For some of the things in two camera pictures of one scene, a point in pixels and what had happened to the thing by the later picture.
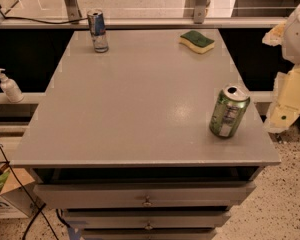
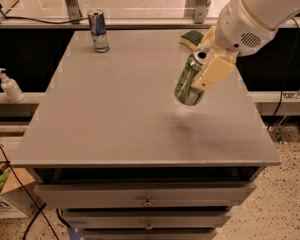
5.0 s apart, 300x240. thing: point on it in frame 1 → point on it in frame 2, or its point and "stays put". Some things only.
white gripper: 298,39 → 240,24
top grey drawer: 146,195 stays put
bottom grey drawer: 148,233 stays put
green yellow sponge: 196,41 stays put
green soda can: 228,111 → 184,91
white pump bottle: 10,88 stays put
